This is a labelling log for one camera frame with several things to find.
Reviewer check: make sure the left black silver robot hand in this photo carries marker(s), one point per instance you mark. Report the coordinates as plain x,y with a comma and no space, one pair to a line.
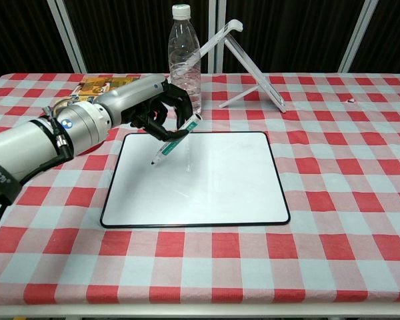
136,96

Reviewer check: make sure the white marker pen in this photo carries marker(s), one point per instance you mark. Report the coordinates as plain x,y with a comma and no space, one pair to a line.
171,145

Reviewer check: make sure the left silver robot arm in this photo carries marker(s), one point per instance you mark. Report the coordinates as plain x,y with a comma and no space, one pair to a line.
26,146

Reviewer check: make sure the orange yellow snack box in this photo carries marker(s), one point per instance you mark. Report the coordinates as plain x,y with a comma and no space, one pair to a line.
96,85

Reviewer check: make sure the clear plastic water bottle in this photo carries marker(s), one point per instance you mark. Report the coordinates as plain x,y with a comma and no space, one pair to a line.
185,66

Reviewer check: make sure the white folding laptop stand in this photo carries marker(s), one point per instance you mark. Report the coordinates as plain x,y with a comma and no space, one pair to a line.
253,70

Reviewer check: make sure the red white checkered tablecloth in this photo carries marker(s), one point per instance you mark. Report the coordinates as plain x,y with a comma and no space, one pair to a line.
336,200

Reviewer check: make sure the grey metal partition post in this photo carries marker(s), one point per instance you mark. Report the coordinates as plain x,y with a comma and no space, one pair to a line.
70,33
358,33
216,50

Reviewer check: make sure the white board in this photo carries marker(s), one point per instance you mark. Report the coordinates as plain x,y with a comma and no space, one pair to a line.
203,186

